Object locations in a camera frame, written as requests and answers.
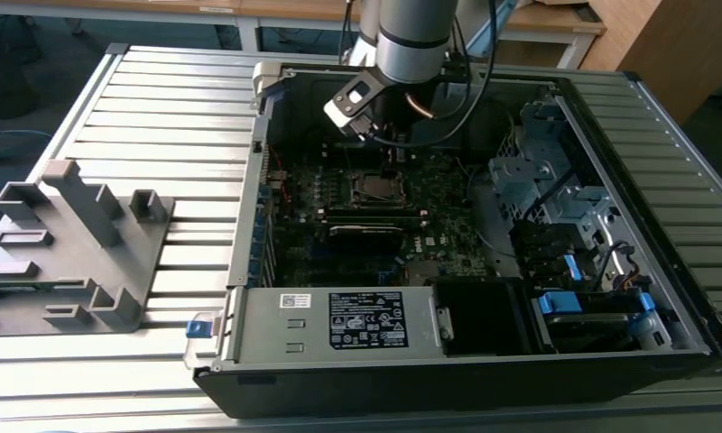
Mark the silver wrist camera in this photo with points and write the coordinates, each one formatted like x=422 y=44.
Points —
x=335 y=115

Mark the metal drive cage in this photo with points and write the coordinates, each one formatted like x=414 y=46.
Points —
x=511 y=173

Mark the black office chair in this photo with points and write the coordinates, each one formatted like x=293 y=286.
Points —
x=2 y=85

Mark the blue case tab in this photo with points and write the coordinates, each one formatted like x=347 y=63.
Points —
x=199 y=328

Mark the black drive connectors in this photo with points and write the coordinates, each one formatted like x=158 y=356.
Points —
x=542 y=243

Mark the black graphics card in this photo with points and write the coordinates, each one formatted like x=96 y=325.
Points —
x=367 y=241

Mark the black disk blue carrier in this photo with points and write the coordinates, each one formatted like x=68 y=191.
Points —
x=559 y=302

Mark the wooden cabinet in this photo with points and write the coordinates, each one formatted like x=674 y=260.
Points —
x=686 y=49

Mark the CPU socket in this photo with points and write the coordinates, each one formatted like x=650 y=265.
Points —
x=357 y=202

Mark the blue card retainer clips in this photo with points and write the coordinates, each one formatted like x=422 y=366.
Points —
x=259 y=252

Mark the green motherboard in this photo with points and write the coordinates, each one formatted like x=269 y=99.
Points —
x=451 y=234

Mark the square chipset heatsink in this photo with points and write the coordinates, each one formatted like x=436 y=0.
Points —
x=424 y=272

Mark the black PC case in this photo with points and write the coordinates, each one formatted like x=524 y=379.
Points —
x=396 y=392

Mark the silver square CPU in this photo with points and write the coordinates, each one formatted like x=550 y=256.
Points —
x=380 y=187

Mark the blue carrier tab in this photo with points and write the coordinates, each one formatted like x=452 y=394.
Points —
x=570 y=266

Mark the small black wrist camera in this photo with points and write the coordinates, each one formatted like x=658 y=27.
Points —
x=456 y=72

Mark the beige case latch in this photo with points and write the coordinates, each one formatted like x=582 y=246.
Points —
x=267 y=76

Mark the grey parts rack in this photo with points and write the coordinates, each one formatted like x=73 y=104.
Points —
x=77 y=252

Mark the silver power supply unit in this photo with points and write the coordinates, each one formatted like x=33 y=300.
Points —
x=264 y=325

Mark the black RAM slot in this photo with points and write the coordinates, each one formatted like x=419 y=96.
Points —
x=372 y=224
x=372 y=218
x=372 y=214
x=372 y=209

